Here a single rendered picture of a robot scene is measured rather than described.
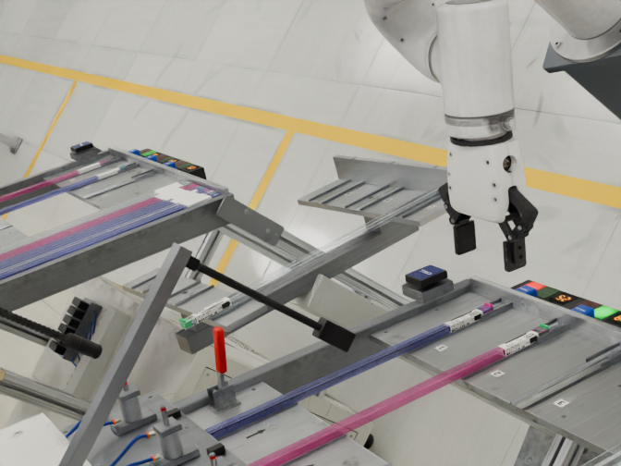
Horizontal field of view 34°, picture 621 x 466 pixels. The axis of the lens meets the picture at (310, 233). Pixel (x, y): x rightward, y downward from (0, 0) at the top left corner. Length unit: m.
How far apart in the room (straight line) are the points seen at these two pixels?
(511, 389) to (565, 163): 1.37
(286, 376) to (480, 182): 0.39
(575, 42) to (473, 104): 0.51
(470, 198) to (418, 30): 0.22
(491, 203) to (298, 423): 0.36
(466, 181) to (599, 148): 1.31
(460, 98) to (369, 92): 2.09
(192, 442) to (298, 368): 0.30
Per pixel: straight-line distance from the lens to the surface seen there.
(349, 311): 1.73
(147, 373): 2.38
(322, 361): 1.44
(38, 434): 1.22
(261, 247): 3.09
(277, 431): 1.27
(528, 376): 1.32
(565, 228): 2.50
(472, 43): 1.20
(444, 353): 1.39
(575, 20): 1.65
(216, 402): 1.33
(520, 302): 1.49
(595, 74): 1.74
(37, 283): 2.06
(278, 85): 3.75
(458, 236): 1.33
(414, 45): 1.29
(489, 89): 1.21
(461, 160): 1.26
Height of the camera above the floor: 1.81
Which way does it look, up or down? 35 degrees down
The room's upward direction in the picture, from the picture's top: 60 degrees counter-clockwise
